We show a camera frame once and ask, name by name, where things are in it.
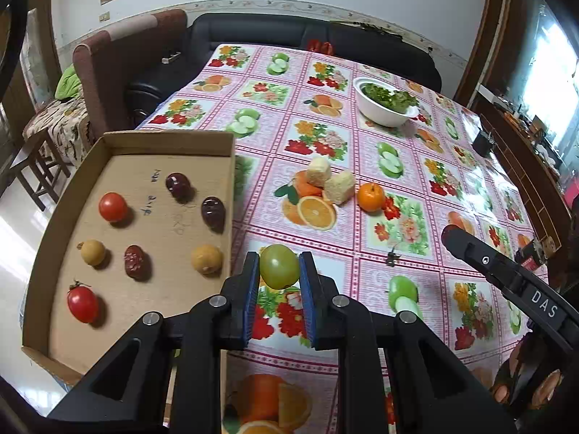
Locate floral patterned seat cover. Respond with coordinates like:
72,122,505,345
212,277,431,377
22,95,95,167

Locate brown armchair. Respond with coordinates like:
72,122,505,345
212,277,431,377
73,9,187,138

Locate cream cake cube front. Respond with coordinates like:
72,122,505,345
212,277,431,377
323,170,355,205

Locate dark red plum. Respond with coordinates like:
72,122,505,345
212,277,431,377
165,173,193,202

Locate small dried stem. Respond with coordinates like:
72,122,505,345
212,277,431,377
386,247,400,268

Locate red black device right edge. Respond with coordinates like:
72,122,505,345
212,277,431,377
514,234,555,271

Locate right hand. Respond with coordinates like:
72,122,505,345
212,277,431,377
489,341,564,419

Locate green grape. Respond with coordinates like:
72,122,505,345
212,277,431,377
260,244,299,290

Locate brown longan fruit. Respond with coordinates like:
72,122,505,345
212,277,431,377
191,244,223,275
77,239,107,267

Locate red item on sofa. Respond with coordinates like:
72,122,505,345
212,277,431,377
307,39,335,56

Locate dark red jujube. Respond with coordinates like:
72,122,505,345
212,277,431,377
201,196,226,233
124,245,149,280

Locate green cushion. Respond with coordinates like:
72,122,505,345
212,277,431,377
54,65,81,101

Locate black cup on table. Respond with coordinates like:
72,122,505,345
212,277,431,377
471,130,496,158

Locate wooden sideboard with clutter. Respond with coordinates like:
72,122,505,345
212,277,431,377
454,0,579,245

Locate cardboard tray box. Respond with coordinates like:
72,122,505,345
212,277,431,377
22,130,236,385

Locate cream cake cube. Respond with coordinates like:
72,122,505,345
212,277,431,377
323,170,355,205
306,157,332,188

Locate red cherry tomato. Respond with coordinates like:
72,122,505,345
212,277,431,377
98,192,128,224

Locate wooden glass door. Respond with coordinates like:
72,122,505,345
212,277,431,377
1,0,62,147

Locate fruit print pink tablecloth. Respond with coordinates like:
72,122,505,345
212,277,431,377
135,43,551,434

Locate cream cake cube back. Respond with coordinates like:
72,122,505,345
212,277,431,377
306,157,332,188

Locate green lettuce leaves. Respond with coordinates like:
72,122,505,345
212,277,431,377
361,83,418,114

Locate red tomato with stem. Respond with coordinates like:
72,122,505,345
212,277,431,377
67,281,99,324

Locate orange mandarin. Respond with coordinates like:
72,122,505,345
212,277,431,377
357,182,386,213

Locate wooden stool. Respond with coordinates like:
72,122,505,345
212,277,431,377
9,127,71,212

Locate white bowl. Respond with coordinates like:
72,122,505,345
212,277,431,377
352,76,419,127

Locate black leather sofa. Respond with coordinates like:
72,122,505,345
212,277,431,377
124,13,441,127

